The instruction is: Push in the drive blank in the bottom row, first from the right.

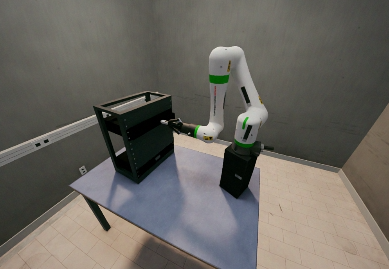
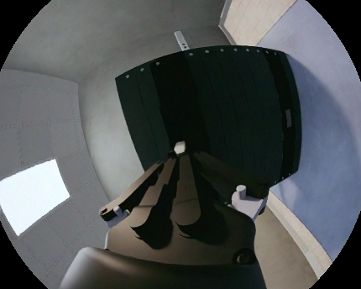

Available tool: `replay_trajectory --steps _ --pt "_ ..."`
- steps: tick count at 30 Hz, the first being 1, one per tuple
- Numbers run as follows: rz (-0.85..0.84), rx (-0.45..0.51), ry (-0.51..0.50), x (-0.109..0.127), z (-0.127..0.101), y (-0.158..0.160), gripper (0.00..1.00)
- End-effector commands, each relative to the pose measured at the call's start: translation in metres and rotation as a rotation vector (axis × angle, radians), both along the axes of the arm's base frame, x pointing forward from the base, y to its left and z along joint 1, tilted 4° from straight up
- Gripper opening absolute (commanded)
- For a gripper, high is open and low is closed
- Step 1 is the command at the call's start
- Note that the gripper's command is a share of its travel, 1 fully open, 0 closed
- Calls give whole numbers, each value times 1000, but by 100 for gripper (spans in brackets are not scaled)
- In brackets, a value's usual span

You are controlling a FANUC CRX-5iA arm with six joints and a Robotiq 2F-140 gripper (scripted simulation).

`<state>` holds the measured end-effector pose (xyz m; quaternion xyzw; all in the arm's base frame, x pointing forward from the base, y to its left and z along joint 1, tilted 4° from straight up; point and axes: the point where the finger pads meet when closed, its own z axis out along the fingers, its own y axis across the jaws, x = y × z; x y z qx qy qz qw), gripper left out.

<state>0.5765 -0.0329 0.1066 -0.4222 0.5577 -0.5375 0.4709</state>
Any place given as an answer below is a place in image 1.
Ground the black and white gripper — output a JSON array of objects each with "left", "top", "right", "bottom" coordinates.
[{"left": 161, "top": 118, "right": 190, "bottom": 134}]

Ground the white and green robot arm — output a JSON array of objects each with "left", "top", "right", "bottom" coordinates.
[{"left": 187, "top": 46, "right": 274, "bottom": 157}]

